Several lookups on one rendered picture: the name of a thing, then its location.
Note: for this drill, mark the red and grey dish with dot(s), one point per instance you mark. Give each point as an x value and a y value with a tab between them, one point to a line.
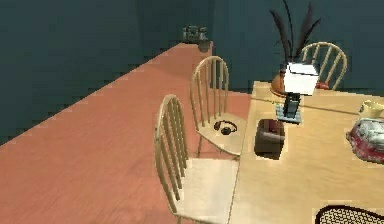
368	138

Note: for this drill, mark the black headphones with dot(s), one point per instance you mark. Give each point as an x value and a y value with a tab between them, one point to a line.
226	128

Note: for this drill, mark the dark leafy plant orange pot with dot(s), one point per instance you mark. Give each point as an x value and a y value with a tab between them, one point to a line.
283	43

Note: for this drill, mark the black dotted round object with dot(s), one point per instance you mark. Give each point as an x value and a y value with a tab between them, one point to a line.
346	216

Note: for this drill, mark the pale yellow bowl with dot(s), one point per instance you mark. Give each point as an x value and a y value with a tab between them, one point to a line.
371	109

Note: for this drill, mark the small red object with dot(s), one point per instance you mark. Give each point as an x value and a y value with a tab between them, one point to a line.
322	85

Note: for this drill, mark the pale wooden dining table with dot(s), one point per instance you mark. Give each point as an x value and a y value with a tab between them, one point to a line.
300	173

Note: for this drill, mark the pale wooden spindle-back chair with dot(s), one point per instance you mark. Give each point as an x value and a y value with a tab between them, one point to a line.
206	186
230	136
328	61

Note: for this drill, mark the white shade table lamp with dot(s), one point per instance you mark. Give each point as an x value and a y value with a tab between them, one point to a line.
300	80

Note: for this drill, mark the grey metal object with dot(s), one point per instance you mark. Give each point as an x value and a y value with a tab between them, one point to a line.
196	35

